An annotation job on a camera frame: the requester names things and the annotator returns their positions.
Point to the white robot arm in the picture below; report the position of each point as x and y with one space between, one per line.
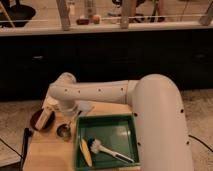
161 127

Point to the dark brown bowl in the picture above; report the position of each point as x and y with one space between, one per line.
35 118

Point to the small metal cup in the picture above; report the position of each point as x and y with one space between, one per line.
64 131

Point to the white dish brush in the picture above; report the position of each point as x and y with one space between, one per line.
95 146

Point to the wooden board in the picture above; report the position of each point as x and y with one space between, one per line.
48 152

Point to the green plastic tray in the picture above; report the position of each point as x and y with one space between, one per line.
116 132

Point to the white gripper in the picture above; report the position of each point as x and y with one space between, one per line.
50 102

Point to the black table clamp handle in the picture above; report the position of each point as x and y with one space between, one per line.
27 134

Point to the beige sponge block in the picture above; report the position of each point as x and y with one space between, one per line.
43 119

